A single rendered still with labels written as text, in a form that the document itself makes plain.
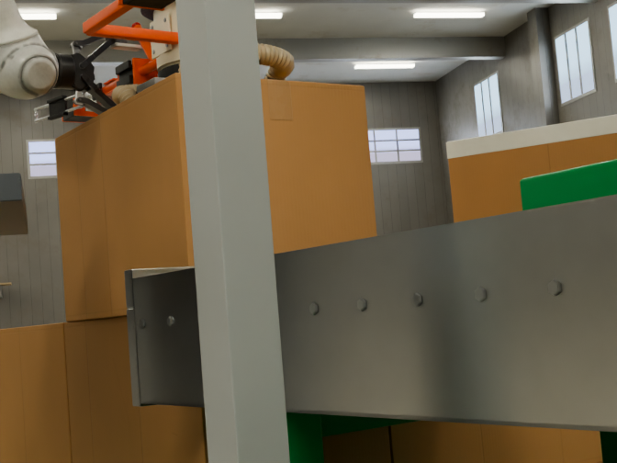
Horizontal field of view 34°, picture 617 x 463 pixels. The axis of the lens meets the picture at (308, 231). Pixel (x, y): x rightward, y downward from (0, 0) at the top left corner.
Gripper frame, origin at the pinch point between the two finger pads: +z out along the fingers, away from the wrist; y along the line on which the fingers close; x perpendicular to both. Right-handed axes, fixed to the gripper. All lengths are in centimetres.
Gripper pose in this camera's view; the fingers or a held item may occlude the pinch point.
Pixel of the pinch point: (138, 77)
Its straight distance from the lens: 235.8
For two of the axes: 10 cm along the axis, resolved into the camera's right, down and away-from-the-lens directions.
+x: 5.8, -1.1, -8.0
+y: 0.8, 9.9, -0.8
